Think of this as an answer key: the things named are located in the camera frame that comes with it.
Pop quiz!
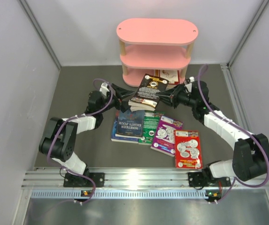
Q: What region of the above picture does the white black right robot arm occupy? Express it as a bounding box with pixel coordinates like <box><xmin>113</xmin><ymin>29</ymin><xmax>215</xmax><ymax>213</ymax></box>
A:
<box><xmin>158</xmin><ymin>81</ymin><xmax>269</xmax><ymax>188</ymax></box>

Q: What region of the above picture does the pink three-tier shelf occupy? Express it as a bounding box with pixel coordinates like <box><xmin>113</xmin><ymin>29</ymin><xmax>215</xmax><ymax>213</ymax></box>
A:
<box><xmin>116</xmin><ymin>18</ymin><xmax>198</xmax><ymax>87</ymax></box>

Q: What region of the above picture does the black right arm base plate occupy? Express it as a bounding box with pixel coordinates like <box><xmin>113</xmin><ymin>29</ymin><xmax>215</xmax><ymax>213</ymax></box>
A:
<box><xmin>187</xmin><ymin>172</ymin><xmax>231</xmax><ymax>189</ymax></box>

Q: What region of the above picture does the dark blue Nineteen Eighty-Four book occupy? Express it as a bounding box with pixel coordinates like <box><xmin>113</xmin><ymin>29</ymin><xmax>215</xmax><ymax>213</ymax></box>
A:
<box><xmin>115</xmin><ymin>110</ymin><xmax>145</xmax><ymax>139</ymax></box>

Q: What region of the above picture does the purple cartoon paperback book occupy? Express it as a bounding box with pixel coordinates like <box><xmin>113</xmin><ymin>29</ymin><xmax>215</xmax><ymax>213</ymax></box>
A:
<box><xmin>151</xmin><ymin>115</ymin><xmax>183</xmax><ymax>157</ymax></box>

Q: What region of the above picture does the blue bottom book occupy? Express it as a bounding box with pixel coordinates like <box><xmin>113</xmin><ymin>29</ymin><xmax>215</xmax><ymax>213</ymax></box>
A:
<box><xmin>111</xmin><ymin>111</ymin><xmax>138</xmax><ymax>143</ymax></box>

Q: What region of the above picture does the dark red cream book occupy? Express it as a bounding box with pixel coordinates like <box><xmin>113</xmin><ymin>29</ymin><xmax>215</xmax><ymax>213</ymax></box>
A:
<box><xmin>159</xmin><ymin>70</ymin><xmax>179</xmax><ymax>85</ymax></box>

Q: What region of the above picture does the light teal paperback book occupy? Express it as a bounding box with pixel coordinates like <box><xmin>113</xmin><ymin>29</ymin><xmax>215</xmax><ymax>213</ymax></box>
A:
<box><xmin>154</xmin><ymin>70</ymin><xmax>160</xmax><ymax>77</ymax></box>

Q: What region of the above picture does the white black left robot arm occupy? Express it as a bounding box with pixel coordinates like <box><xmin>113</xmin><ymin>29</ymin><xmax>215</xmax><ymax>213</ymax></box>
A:
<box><xmin>38</xmin><ymin>81</ymin><xmax>134</xmax><ymax>178</ymax></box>

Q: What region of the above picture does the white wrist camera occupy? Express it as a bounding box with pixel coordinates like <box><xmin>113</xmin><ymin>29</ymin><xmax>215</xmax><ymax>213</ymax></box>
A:
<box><xmin>184</xmin><ymin>76</ymin><xmax>195</xmax><ymax>88</ymax></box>
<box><xmin>99</xmin><ymin>82</ymin><xmax>110</xmax><ymax>96</ymax></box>

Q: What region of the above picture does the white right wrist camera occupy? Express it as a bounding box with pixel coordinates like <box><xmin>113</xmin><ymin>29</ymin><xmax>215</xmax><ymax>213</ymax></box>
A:
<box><xmin>184</xmin><ymin>76</ymin><xmax>195</xmax><ymax>88</ymax></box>

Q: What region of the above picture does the red cartoon paperback book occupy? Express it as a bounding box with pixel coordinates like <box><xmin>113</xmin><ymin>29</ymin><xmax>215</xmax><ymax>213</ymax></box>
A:
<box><xmin>174</xmin><ymin>130</ymin><xmax>203</xmax><ymax>170</ymax></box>

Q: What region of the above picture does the aluminium mounting rail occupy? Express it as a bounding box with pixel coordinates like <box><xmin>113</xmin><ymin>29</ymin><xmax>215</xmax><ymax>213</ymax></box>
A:
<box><xmin>21</xmin><ymin>166</ymin><xmax>269</xmax><ymax>188</ymax></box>

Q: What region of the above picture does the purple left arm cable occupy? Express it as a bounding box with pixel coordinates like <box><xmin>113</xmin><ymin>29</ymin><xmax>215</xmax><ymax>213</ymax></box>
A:
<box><xmin>46</xmin><ymin>78</ymin><xmax>115</xmax><ymax>206</ymax></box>

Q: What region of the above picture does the perforated metal cable tray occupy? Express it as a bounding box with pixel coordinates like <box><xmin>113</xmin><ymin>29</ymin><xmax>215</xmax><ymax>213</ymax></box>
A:
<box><xmin>31</xmin><ymin>189</ymin><xmax>219</xmax><ymax>199</ymax></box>

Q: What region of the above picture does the green paperback book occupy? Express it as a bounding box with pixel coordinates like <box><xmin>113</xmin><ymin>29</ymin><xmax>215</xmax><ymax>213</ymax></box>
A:
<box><xmin>138</xmin><ymin>111</ymin><xmax>164</xmax><ymax>145</ymax></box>

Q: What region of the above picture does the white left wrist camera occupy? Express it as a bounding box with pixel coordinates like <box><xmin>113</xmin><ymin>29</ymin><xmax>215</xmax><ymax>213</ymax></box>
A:
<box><xmin>99</xmin><ymin>82</ymin><xmax>110</xmax><ymax>96</ymax></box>

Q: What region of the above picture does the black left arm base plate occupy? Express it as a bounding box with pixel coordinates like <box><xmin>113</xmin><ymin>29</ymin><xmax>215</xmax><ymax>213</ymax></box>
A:
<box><xmin>63</xmin><ymin>172</ymin><xmax>105</xmax><ymax>188</ymax></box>

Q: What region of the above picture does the black Treehouse paperback book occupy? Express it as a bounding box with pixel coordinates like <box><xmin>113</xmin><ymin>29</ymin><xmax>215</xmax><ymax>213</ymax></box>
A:
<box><xmin>128</xmin><ymin>74</ymin><xmax>169</xmax><ymax>112</ymax></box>

